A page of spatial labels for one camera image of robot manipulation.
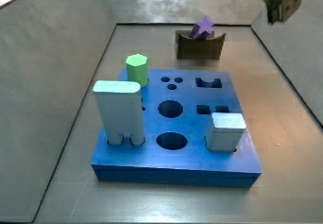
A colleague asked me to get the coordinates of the purple star-shaped bar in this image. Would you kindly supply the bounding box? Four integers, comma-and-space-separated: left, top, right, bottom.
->
189, 16, 215, 39

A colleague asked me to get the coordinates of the blue insertion board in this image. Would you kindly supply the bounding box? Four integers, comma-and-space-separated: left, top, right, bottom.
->
91, 69, 263, 188

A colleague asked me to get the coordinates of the black curved fixture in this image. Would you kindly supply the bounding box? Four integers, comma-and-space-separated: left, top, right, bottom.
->
175, 30, 226, 60

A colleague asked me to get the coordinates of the tall light blue block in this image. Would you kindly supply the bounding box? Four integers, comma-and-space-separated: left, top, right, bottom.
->
92, 80, 144, 146

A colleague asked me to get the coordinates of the green hexagonal peg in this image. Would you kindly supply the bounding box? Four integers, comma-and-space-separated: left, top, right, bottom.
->
127, 54, 149, 87

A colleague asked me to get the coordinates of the short light blue block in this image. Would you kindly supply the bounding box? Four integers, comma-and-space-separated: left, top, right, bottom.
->
204, 112, 246, 152

